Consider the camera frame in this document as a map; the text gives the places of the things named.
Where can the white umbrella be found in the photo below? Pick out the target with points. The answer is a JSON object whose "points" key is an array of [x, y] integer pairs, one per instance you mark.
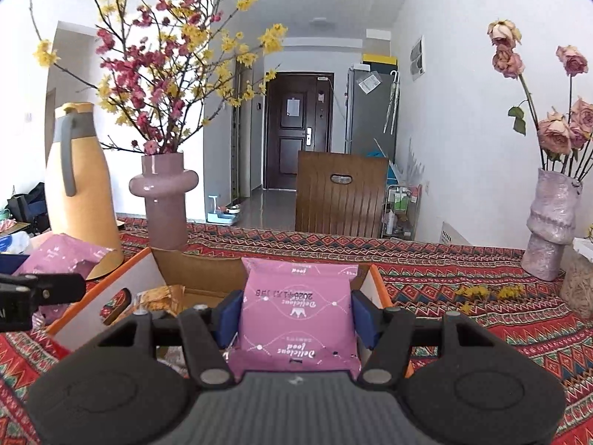
{"points": [[393, 102]]}

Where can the white dried grass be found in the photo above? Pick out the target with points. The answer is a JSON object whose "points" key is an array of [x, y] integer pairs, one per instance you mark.
{"points": [[407, 162]]}

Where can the clear plastic container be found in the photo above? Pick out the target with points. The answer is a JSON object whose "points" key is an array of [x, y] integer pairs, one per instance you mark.
{"points": [[579, 282]]}

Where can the rolling storage cart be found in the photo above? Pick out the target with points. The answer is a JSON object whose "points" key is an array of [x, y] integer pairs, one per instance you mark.
{"points": [[400, 213]]}

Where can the wooden chair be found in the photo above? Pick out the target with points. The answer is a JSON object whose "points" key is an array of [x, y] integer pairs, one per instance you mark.
{"points": [[324, 204]]}

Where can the dark wooden door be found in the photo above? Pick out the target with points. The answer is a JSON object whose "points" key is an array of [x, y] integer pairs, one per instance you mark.
{"points": [[296, 148]]}

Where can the yellow black box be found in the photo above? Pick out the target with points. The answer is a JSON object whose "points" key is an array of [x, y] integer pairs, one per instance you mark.
{"points": [[380, 60]]}

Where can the pink textured vase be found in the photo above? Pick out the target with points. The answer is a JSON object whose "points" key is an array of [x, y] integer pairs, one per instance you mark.
{"points": [[551, 222]]}

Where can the cream box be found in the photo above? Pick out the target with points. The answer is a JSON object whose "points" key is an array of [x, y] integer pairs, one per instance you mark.
{"points": [[378, 41]]}

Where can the white paper sheet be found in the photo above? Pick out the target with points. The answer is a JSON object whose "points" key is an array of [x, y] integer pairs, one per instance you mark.
{"points": [[370, 83]]}

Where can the pink glass vase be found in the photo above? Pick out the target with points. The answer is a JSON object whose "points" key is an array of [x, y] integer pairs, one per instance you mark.
{"points": [[164, 204]]}

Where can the pink yellow blossom branches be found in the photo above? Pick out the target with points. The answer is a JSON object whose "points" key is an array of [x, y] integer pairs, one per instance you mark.
{"points": [[157, 65]]}

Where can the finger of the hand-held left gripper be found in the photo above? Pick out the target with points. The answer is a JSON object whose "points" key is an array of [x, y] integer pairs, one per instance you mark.
{"points": [[55, 287]]}

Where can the pink snack packet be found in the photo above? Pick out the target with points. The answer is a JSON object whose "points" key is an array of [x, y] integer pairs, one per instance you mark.
{"points": [[296, 315], [60, 257]]}

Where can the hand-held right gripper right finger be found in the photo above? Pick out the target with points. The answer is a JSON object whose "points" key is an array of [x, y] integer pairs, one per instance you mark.
{"points": [[363, 322]]}

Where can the wet wipes pack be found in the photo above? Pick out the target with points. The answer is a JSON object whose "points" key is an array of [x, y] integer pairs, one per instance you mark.
{"points": [[14, 243]]}

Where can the patterned red tablecloth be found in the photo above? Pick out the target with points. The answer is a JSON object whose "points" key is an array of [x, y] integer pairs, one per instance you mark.
{"points": [[463, 278]]}

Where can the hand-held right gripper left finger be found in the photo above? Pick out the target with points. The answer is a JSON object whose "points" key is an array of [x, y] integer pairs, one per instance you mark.
{"points": [[229, 320]]}

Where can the grey refrigerator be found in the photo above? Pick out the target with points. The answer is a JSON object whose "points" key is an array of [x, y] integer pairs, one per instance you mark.
{"points": [[366, 120]]}

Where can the yellow thermos jug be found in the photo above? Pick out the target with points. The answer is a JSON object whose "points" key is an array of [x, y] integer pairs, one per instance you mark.
{"points": [[83, 204]]}

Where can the white orange biscuit packet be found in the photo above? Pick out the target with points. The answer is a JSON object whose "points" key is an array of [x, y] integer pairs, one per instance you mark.
{"points": [[160, 299]]}

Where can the black bag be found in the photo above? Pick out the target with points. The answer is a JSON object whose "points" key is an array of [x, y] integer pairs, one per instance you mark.
{"points": [[28, 204]]}

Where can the dried pink roses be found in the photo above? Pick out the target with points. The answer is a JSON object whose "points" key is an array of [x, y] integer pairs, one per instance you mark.
{"points": [[556, 134]]}

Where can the fallen yellow flowers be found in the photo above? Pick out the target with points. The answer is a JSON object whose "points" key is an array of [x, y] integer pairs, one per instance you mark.
{"points": [[472, 293]]}

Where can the pet water dispenser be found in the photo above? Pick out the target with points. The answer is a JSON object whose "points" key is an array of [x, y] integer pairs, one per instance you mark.
{"points": [[222, 213]]}

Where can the red cardboard box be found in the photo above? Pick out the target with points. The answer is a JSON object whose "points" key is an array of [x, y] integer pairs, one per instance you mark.
{"points": [[134, 278]]}

